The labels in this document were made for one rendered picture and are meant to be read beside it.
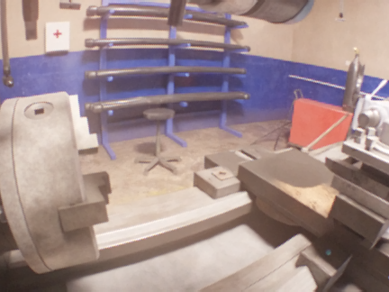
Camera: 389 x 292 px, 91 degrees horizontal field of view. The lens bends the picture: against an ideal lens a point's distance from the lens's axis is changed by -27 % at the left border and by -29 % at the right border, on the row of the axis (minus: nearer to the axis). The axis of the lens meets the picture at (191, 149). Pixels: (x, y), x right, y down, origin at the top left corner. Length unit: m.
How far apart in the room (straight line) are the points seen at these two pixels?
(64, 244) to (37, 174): 0.08
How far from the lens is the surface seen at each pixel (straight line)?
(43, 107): 0.30
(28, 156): 0.26
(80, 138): 0.38
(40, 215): 0.26
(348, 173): 0.51
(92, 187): 0.29
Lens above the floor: 1.26
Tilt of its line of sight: 22 degrees down
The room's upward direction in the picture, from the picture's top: 3 degrees clockwise
